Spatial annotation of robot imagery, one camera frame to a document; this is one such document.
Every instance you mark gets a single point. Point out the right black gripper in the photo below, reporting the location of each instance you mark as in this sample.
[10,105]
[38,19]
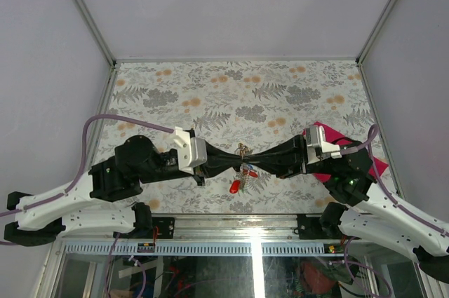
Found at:
[285,160]

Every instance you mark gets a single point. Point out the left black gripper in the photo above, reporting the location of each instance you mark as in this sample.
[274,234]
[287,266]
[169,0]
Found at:
[220,161]

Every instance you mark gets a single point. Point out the key bunch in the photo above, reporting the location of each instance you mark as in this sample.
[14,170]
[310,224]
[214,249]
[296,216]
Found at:
[244,172]

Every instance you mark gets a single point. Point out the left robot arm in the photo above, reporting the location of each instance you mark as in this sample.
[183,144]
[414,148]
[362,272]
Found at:
[67,210]

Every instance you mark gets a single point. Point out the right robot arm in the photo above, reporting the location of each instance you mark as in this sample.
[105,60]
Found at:
[364,207]

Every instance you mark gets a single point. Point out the pink cloth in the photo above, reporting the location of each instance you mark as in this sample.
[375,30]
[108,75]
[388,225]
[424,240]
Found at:
[356,157]

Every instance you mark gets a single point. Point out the floral table mat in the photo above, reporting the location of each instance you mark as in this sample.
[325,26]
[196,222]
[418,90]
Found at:
[255,103]

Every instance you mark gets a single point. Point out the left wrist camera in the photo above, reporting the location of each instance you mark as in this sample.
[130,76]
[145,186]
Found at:
[191,151]

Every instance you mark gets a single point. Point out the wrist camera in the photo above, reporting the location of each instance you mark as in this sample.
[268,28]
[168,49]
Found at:
[318,148]
[191,151]

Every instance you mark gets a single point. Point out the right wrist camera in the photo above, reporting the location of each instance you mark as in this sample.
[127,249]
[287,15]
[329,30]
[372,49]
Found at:
[318,148]

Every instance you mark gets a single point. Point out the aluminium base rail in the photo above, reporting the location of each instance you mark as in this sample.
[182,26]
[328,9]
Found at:
[220,235]

